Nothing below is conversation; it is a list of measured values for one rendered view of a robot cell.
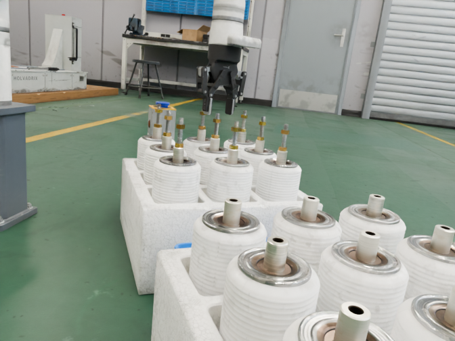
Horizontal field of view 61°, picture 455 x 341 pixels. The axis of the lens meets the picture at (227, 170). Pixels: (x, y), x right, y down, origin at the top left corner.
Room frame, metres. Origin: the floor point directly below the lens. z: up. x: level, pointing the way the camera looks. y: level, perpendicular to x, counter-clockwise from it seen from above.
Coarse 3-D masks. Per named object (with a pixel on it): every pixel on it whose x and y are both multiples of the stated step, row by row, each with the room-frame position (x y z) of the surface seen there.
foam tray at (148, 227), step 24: (144, 192) 0.75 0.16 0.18; (120, 216) 1.02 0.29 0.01; (144, 216) 0.66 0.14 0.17; (168, 216) 0.68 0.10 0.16; (192, 216) 0.69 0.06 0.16; (264, 216) 0.75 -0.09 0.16; (144, 240) 0.66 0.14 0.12; (168, 240) 0.68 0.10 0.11; (144, 264) 0.66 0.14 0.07; (144, 288) 0.66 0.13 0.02
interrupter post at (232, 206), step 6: (228, 198) 0.47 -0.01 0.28; (234, 198) 0.47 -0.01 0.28; (228, 204) 0.46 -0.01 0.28; (234, 204) 0.46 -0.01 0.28; (240, 204) 0.46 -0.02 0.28; (228, 210) 0.46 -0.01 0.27; (234, 210) 0.46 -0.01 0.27; (240, 210) 0.46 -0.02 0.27; (228, 216) 0.46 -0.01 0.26; (234, 216) 0.46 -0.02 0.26; (228, 222) 0.46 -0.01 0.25; (234, 222) 0.46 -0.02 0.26
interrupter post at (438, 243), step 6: (438, 228) 0.45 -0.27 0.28; (444, 228) 0.46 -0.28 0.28; (450, 228) 0.45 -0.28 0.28; (438, 234) 0.45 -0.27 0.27; (444, 234) 0.44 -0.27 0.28; (450, 234) 0.44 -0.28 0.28; (432, 240) 0.45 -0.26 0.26; (438, 240) 0.44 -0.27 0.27; (444, 240) 0.44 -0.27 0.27; (450, 240) 0.44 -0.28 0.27; (432, 246) 0.45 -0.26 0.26; (438, 246) 0.44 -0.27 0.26; (444, 246) 0.44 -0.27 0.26; (450, 246) 0.44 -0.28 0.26; (438, 252) 0.44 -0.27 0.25; (444, 252) 0.44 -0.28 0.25
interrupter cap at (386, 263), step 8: (352, 240) 0.44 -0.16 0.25; (336, 248) 0.41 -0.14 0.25; (344, 248) 0.42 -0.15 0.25; (352, 248) 0.42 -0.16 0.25; (336, 256) 0.39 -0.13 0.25; (344, 256) 0.40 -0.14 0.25; (352, 256) 0.40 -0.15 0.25; (376, 256) 0.41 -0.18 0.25; (384, 256) 0.41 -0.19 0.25; (392, 256) 0.41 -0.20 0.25; (344, 264) 0.38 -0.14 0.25; (352, 264) 0.38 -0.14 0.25; (360, 264) 0.38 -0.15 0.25; (368, 264) 0.38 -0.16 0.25; (376, 264) 0.39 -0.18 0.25; (384, 264) 0.39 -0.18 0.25; (392, 264) 0.39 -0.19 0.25; (400, 264) 0.39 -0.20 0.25; (368, 272) 0.37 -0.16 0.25; (376, 272) 0.37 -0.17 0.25; (384, 272) 0.37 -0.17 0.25; (392, 272) 0.37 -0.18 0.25
